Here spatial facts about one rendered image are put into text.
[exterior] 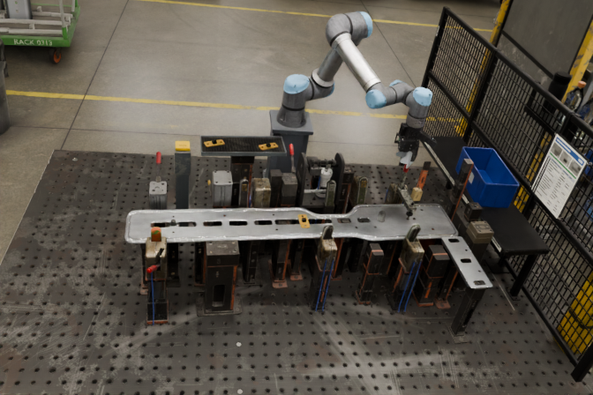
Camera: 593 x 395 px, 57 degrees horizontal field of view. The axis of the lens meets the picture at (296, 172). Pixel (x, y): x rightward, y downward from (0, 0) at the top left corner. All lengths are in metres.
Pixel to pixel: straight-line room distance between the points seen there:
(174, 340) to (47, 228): 0.87
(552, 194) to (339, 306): 1.01
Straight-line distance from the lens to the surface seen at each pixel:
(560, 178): 2.46
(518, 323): 2.62
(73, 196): 2.88
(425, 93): 2.21
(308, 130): 2.68
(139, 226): 2.20
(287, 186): 2.33
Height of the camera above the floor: 2.44
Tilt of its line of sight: 34 degrees down
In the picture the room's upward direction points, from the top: 9 degrees clockwise
